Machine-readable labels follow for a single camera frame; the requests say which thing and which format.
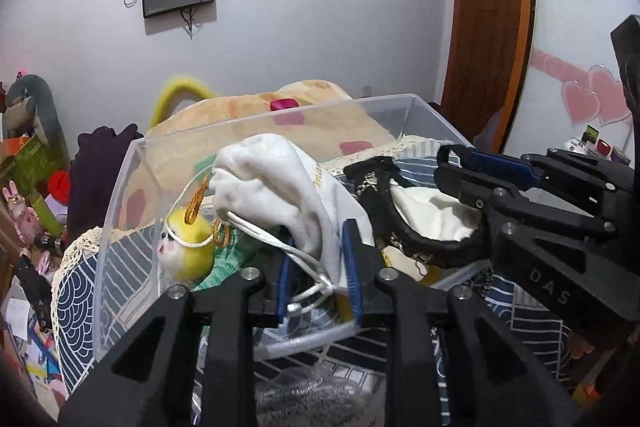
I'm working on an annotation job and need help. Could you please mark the black trimmed white pouch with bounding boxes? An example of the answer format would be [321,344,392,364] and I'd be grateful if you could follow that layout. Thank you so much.
[343,156,487,270]

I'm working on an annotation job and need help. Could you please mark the white drawstring bag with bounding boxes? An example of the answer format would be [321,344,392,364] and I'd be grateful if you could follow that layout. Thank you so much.
[207,133,374,295]

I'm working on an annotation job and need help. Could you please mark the clear plastic storage bin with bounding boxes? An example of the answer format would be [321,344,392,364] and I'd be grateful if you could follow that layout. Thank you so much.
[92,94,463,360]

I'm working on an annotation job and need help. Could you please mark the green knitted cloth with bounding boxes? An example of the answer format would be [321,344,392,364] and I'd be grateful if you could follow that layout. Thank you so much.
[193,228,262,291]

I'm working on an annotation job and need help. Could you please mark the yellow plush toy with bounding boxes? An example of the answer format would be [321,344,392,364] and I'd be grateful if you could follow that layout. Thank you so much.
[156,175,231,283]

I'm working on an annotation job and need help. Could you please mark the white wardrobe with hearts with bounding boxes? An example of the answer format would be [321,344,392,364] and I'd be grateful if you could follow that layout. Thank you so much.
[504,0,639,157]

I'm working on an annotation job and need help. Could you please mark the silver glitter pouch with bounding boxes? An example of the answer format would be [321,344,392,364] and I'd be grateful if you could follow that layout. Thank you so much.
[255,367,371,426]

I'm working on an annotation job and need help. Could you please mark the brown wooden door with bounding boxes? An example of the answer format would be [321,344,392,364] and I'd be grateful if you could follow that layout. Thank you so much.
[439,0,536,153]

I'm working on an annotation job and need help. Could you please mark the beige plush blanket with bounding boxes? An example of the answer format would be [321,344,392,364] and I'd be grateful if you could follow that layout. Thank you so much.
[112,80,396,230]

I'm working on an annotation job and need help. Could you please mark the blue wave pattern tablecloth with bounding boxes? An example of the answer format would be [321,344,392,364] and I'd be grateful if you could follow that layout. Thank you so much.
[52,136,570,392]

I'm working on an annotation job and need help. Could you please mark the dark purple garment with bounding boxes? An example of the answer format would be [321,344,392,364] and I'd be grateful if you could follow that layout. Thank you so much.
[67,124,142,243]

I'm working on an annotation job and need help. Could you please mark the pink rabbit plush toy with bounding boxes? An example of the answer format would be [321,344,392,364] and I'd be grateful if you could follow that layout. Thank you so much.
[2,180,43,246]

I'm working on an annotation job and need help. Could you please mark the green cardboard box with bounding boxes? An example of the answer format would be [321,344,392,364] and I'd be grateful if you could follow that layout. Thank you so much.
[1,135,68,196]

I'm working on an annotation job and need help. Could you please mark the grey green plush toy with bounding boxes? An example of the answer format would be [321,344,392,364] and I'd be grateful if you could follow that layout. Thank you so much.
[1,74,70,162]

